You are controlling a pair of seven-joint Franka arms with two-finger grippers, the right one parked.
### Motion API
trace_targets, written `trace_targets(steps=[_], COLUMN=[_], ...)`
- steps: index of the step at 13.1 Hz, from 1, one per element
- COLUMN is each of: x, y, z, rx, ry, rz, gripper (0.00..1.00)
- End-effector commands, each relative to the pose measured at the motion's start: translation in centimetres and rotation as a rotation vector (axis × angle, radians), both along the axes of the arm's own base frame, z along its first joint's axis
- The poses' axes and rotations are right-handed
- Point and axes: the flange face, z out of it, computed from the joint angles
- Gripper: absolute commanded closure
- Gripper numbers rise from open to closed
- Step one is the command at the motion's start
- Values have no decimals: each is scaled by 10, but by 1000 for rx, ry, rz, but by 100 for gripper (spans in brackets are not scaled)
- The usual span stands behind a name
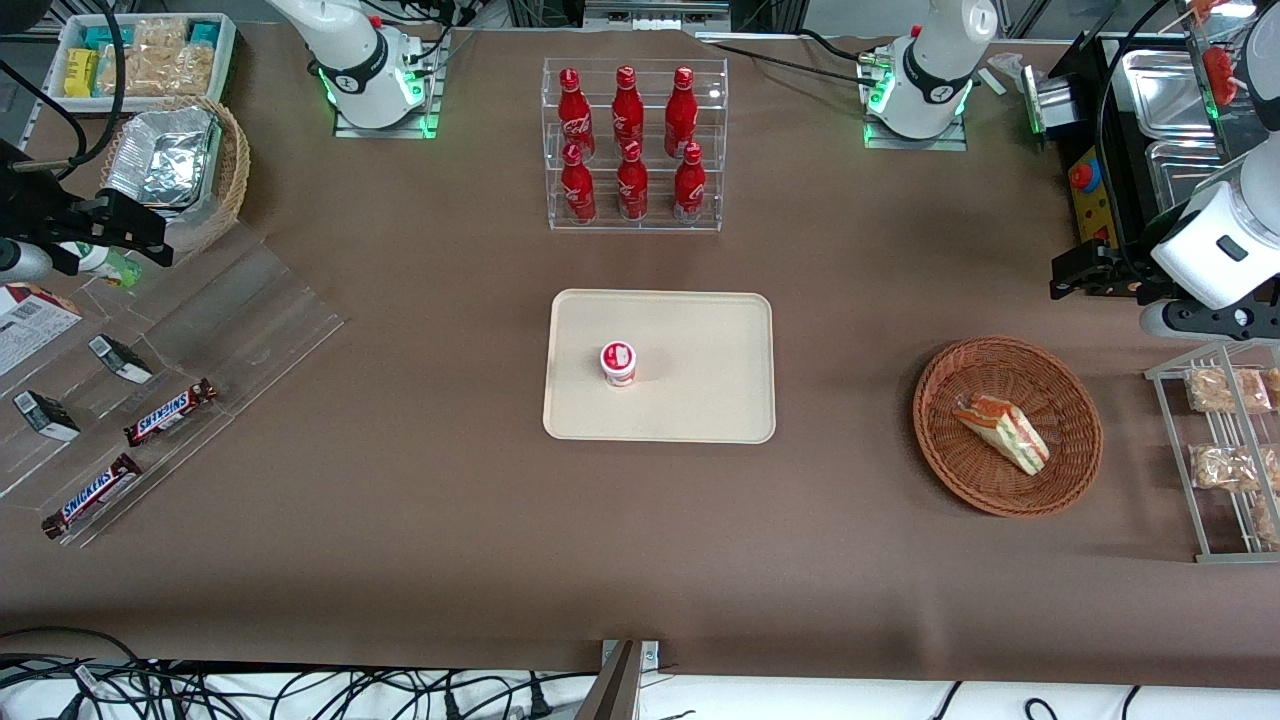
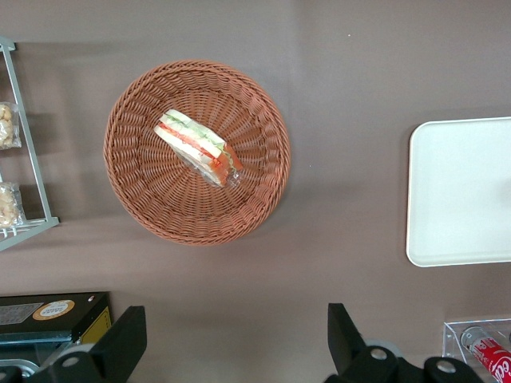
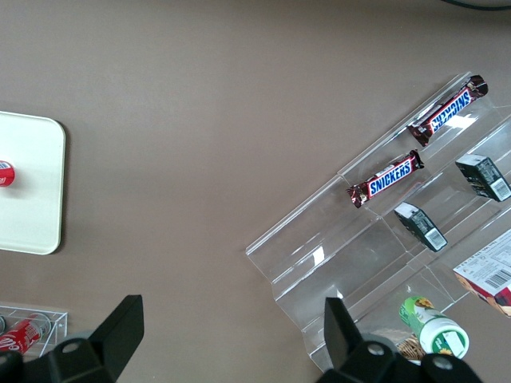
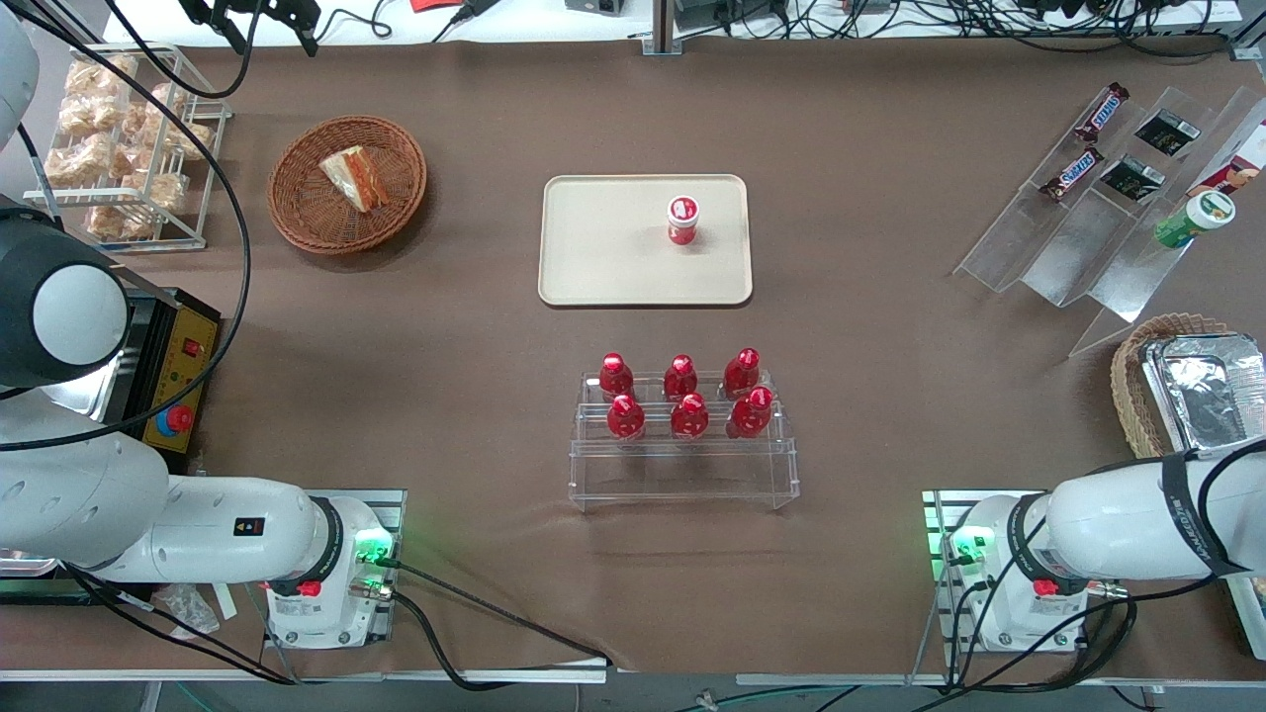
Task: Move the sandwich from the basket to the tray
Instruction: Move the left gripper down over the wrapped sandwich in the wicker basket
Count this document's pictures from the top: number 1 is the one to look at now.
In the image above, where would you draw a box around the white plastic bin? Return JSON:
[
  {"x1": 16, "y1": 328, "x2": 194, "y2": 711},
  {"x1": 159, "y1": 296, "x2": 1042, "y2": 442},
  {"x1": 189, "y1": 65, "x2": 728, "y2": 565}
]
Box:
[{"x1": 45, "y1": 12, "x2": 239, "y2": 113}]

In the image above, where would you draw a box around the clear acrylic bottle rack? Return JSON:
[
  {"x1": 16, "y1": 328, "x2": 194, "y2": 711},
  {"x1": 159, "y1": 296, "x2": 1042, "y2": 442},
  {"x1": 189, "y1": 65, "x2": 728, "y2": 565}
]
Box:
[{"x1": 541, "y1": 57, "x2": 730, "y2": 233}]

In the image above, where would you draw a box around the aluminium frame rail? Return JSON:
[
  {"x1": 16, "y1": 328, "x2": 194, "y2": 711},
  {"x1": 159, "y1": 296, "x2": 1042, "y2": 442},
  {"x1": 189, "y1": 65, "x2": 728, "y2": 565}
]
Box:
[{"x1": 583, "y1": 0, "x2": 733, "y2": 28}]

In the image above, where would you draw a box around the red cola bottle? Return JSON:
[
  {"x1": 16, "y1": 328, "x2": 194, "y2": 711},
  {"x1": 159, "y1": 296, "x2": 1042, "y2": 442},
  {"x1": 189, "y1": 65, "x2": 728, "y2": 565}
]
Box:
[
  {"x1": 673, "y1": 142, "x2": 708, "y2": 223},
  {"x1": 664, "y1": 66, "x2": 699, "y2": 159},
  {"x1": 615, "y1": 140, "x2": 649, "y2": 221},
  {"x1": 556, "y1": 67, "x2": 597, "y2": 161},
  {"x1": 611, "y1": 65, "x2": 646, "y2": 156}
]

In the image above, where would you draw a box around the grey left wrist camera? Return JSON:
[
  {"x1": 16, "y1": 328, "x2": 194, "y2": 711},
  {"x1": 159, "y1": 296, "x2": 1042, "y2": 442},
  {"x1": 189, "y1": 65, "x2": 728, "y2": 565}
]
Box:
[{"x1": 1140, "y1": 298, "x2": 1280, "y2": 343}]

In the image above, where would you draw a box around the yellow snack packet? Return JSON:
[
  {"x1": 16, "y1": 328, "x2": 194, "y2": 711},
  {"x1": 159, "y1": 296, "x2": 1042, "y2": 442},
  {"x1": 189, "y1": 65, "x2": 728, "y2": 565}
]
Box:
[{"x1": 63, "y1": 48, "x2": 101, "y2": 99}]

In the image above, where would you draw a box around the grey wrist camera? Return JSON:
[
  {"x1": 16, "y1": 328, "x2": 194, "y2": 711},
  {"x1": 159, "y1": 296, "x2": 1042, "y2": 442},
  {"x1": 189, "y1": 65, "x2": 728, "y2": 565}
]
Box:
[
  {"x1": 1140, "y1": 298, "x2": 1280, "y2": 343},
  {"x1": 0, "y1": 240, "x2": 53, "y2": 284}
]

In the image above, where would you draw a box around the red soda can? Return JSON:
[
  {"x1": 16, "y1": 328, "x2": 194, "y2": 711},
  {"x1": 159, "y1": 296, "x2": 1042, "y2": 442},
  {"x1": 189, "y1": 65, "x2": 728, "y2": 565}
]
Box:
[{"x1": 559, "y1": 142, "x2": 598, "y2": 225}]

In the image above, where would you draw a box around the grey metal post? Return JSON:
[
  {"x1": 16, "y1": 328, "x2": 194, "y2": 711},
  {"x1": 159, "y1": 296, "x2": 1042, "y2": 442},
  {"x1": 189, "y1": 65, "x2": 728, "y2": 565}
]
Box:
[{"x1": 577, "y1": 640, "x2": 643, "y2": 720}]

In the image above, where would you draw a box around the light wicker basket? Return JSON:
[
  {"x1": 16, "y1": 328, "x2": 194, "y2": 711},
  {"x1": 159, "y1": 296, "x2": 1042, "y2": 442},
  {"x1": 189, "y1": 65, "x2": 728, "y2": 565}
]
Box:
[{"x1": 98, "y1": 95, "x2": 251, "y2": 256}]

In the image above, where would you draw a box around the red white cardboard box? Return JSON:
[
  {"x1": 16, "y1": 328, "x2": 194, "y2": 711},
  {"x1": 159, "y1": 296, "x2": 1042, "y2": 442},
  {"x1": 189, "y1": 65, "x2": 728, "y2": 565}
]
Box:
[{"x1": 0, "y1": 283, "x2": 84, "y2": 379}]

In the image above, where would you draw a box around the clear acrylic stepped stand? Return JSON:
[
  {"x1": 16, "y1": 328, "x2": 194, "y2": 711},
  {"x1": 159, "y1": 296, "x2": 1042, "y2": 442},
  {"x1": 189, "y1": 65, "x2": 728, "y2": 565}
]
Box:
[{"x1": 0, "y1": 222, "x2": 347, "y2": 549}]

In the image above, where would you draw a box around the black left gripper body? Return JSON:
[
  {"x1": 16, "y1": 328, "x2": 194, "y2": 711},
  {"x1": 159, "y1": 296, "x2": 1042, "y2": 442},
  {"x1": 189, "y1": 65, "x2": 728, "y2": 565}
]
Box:
[{"x1": 1050, "y1": 240, "x2": 1166, "y2": 301}]

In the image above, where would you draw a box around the brown table cover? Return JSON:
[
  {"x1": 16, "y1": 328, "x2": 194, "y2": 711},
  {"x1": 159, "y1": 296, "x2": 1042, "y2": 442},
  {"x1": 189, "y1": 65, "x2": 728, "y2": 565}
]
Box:
[{"x1": 0, "y1": 20, "x2": 1280, "y2": 691}]

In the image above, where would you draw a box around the clear bag of crackers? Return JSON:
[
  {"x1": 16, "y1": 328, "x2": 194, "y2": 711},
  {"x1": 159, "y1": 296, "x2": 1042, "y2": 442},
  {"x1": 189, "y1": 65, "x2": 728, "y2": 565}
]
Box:
[
  {"x1": 98, "y1": 45, "x2": 216, "y2": 98},
  {"x1": 132, "y1": 18, "x2": 191, "y2": 51}
]

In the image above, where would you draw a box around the steel tray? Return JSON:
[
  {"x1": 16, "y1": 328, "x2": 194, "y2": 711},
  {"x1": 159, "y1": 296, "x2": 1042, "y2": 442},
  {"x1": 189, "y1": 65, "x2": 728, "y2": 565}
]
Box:
[
  {"x1": 1145, "y1": 140, "x2": 1251, "y2": 211},
  {"x1": 1120, "y1": 48, "x2": 1219, "y2": 141}
]

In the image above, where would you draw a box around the clear plastic wrapper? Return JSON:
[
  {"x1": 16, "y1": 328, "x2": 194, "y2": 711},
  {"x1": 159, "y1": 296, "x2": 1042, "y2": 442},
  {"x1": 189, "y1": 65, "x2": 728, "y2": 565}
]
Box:
[{"x1": 985, "y1": 52, "x2": 1031, "y2": 96}]

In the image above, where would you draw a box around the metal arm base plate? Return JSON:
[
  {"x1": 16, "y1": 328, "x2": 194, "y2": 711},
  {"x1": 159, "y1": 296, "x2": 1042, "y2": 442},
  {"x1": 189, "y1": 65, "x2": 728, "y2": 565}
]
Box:
[
  {"x1": 862, "y1": 45, "x2": 969, "y2": 152},
  {"x1": 333, "y1": 30, "x2": 443, "y2": 139}
]

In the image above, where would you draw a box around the red white yogurt cup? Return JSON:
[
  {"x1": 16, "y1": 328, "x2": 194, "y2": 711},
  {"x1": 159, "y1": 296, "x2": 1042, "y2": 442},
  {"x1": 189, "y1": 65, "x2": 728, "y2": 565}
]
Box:
[{"x1": 599, "y1": 340, "x2": 638, "y2": 388}]

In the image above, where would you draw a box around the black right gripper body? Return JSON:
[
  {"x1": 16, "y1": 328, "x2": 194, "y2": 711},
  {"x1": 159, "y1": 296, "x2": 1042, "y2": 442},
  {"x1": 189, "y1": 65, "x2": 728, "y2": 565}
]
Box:
[{"x1": 0, "y1": 140, "x2": 169, "y2": 246}]

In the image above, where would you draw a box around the Snickers chocolate bar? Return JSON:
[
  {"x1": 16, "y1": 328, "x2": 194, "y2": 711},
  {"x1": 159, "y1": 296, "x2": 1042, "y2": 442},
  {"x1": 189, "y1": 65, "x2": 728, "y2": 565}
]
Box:
[
  {"x1": 41, "y1": 453, "x2": 144, "y2": 541},
  {"x1": 123, "y1": 377, "x2": 219, "y2": 448}
]

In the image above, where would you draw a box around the beige plastic tray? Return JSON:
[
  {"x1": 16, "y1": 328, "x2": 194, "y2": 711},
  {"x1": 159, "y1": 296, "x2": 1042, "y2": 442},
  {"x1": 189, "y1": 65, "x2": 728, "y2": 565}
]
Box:
[{"x1": 542, "y1": 289, "x2": 777, "y2": 445}]

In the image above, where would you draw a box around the yellow control box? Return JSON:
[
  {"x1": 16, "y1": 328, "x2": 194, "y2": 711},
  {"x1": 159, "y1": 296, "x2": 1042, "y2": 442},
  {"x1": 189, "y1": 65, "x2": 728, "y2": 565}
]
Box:
[{"x1": 1065, "y1": 145, "x2": 1123, "y2": 246}]

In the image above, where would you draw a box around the brown wicker basket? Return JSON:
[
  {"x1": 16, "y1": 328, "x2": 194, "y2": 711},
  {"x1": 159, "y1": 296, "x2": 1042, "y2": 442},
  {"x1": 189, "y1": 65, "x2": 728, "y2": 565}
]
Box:
[{"x1": 912, "y1": 336, "x2": 1104, "y2": 519}]

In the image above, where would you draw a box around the aluminium bracket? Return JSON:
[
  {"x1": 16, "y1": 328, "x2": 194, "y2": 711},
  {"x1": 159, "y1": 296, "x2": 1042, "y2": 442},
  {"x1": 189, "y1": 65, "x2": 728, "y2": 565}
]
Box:
[{"x1": 600, "y1": 640, "x2": 662, "y2": 673}]

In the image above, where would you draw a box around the triangle sandwich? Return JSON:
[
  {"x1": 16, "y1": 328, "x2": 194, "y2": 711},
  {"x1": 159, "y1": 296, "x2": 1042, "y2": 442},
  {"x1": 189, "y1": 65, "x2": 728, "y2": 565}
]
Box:
[{"x1": 950, "y1": 394, "x2": 1051, "y2": 477}]

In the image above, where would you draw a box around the black cable tangle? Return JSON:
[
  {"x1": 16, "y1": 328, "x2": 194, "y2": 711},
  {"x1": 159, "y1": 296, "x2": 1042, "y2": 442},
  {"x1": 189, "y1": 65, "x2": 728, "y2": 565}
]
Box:
[{"x1": 0, "y1": 627, "x2": 601, "y2": 720}]

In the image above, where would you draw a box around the small black carton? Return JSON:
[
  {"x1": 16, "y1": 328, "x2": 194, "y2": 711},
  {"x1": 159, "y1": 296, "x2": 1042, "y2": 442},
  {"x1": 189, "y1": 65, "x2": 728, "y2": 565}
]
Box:
[
  {"x1": 12, "y1": 390, "x2": 81, "y2": 442},
  {"x1": 88, "y1": 334, "x2": 155, "y2": 385}
]

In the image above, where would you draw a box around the green white plastic bottle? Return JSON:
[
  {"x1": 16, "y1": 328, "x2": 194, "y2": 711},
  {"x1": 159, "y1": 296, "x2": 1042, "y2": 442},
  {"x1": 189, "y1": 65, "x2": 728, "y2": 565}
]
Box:
[{"x1": 58, "y1": 240, "x2": 143, "y2": 289}]

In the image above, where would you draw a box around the silver wire rack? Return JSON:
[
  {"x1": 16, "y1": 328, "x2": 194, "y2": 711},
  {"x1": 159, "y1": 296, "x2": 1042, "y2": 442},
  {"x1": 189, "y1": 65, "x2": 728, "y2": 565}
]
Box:
[{"x1": 1144, "y1": 340, "x2": 1280, "y2": 564}]

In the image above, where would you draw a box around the silver foil container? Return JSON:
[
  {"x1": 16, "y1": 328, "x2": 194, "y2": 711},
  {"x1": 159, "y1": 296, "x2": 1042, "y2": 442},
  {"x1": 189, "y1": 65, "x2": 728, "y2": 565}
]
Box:
[{"x1": 105, "y1": 105, "x2": 221, "y2": 211}]

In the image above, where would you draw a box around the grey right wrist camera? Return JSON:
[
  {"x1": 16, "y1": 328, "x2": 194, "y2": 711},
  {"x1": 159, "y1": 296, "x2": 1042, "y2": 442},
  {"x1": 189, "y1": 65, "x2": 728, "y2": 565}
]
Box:
[{"x1": 0, "y1": 240, "x2": 53, "y2": 284}]

